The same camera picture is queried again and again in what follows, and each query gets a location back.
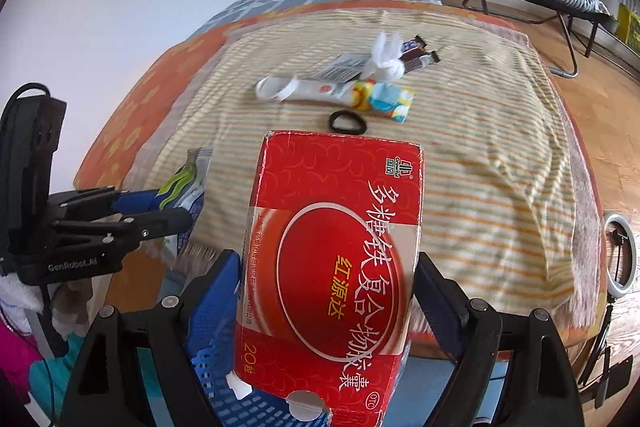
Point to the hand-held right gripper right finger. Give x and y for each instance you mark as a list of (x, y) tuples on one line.
[(435, 302)]

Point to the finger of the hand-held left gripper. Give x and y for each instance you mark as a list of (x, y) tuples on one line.
[(150, 227), (135, 202)]

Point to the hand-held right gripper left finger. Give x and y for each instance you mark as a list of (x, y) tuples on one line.
[(222, 292)]

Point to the green and blue snack packet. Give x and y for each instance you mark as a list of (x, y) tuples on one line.
[(185, 184)]

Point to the blue plastic mesh basket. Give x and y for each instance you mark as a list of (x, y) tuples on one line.
[(210, 369)]

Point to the red cardboard medicine box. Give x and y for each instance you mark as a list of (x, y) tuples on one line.
[(330, 257)]

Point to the white printed paper leaflet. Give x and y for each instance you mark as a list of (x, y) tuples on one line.
[(342, 66)]

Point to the orange floral bed sheet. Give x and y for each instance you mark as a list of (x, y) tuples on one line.
[(130, 117)]

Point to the white towel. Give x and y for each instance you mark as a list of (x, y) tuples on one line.
[(70, 302)]

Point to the striped yellow blanket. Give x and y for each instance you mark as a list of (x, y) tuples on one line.
[(500, 157)]

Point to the pink cloth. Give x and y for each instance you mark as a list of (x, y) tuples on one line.
[(15, 357)]

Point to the teal cloth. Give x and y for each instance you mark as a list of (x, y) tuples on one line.
[(55, 382)]

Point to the squeezed white tube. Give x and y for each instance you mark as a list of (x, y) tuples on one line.
[(310, 91)]

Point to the colourful cartoon snack wrapper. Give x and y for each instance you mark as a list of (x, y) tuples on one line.
[(385, 99)]

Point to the torn brown candy wrapper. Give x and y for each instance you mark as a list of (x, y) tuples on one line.
[(422, 60)]

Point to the yellow box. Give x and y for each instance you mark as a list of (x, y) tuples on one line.
[(630, 27)]

